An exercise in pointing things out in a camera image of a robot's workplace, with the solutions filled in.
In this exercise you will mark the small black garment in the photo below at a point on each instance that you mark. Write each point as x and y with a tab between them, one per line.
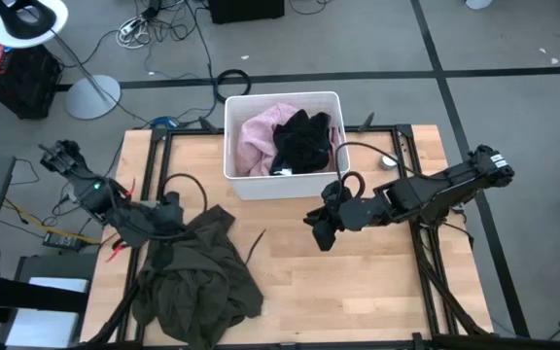
302	141

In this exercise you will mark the small round metal tin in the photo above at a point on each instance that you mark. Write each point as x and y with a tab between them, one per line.
388	163

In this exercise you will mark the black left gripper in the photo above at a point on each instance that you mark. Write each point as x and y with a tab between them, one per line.
170	214

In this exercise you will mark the olive green garment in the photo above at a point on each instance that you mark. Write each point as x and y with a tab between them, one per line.
197	291

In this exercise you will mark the black beam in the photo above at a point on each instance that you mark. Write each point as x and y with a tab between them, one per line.
27	294

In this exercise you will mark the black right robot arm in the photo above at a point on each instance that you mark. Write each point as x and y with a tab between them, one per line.
435	192

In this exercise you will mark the pink garment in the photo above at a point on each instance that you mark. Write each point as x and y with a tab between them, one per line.
255	141

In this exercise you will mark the black crate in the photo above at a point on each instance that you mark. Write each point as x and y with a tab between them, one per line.
22	87

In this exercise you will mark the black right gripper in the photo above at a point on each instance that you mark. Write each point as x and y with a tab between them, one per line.
358	211

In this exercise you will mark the black aluminium table frame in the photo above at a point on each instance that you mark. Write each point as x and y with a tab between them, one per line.
187	131

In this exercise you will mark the black power brick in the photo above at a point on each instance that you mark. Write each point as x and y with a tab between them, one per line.
63	240

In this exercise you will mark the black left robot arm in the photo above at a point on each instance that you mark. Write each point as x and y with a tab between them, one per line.
90	192

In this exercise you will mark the white round object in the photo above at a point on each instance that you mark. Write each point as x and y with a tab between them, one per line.
478	3

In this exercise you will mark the white plastic laundry basket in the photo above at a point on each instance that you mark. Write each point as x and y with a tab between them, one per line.
285	188

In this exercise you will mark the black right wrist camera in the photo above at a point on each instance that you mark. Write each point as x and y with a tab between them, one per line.
325	237

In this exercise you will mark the grey cart with white panel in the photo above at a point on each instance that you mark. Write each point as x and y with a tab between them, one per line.
46	321

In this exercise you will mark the black box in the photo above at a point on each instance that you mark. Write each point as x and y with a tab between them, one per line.
246	10

